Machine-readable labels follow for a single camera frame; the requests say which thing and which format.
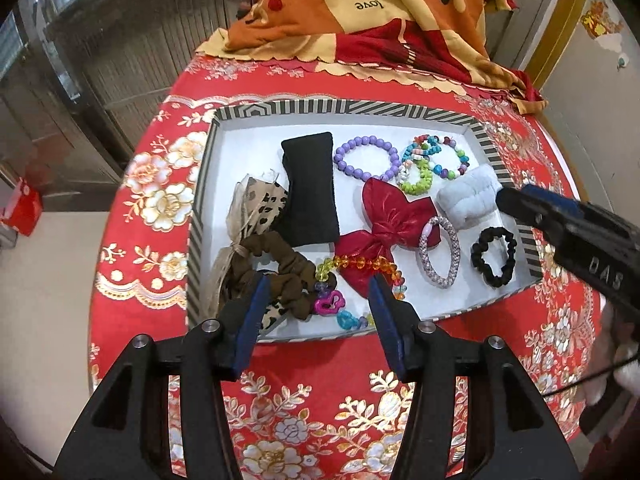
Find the colourful wall sticker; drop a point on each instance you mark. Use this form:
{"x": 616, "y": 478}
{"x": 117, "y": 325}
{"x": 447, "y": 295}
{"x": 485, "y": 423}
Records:
{"x": 602, "y": 17}

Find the red cardboard box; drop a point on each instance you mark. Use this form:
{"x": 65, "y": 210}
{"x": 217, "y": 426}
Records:
{"x": 22, "y": 207}

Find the black scrunchie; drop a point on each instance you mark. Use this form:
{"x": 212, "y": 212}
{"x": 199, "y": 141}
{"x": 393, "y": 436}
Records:
{"x": 477, "y": 260}

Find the white fluffy scrunchie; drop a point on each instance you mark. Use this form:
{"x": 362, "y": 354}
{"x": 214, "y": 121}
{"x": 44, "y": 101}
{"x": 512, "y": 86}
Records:
{"x": 467, "y": 200}

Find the striped cardboard box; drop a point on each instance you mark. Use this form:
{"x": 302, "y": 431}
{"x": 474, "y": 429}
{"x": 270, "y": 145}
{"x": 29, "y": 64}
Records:
{"x": 250, "y": 145}

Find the person's right hand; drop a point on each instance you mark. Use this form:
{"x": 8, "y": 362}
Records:
{"x": 625, "y": 360}

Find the brown scrunchie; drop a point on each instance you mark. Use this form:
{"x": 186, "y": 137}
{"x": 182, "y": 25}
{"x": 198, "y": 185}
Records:
{"x": 285, "y": 260}

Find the leopard print ribbon scrunchie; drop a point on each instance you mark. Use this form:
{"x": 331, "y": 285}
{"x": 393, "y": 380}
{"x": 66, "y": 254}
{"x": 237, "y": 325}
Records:
{"x": 265, "y": 202}

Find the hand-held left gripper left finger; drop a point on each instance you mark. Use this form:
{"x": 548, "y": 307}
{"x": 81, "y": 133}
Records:
{"x": 250, "y": 321}

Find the red floral tablecloth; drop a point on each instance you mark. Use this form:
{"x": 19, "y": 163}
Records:
{"x": 150, "y": 260}

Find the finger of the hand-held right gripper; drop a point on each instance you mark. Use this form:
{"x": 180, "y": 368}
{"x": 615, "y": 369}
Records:
{"x": 575, "y": 250}
{"x": 560, "y": 200}

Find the red shiny hair bow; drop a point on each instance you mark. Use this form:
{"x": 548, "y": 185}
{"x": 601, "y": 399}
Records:
{"x": 390, "y": 220}

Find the black knitted headband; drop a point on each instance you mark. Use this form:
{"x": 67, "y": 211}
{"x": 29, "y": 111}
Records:
{"x": 310, "y": 195}

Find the orange patterned blanket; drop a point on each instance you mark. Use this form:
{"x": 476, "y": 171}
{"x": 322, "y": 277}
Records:
{"x": 310, "y": 10}

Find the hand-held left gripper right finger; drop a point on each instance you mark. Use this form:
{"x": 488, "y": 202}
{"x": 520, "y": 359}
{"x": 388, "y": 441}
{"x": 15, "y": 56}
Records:
{"x": 386, "y": 321}

